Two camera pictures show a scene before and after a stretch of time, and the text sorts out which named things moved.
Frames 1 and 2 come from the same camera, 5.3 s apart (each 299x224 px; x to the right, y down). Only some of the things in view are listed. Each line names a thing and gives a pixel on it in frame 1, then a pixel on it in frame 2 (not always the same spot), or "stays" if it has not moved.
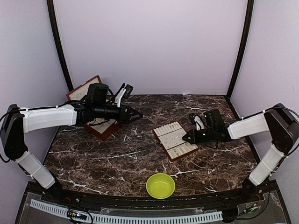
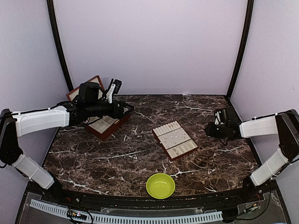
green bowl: [160, 186] stays
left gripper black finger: [136, 112] → [130, 107]
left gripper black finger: [134, 118] → [128, 112]
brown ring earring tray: [170, 136] stays
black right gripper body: [204, 138] → [221, 133]
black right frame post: [246, 31] stays
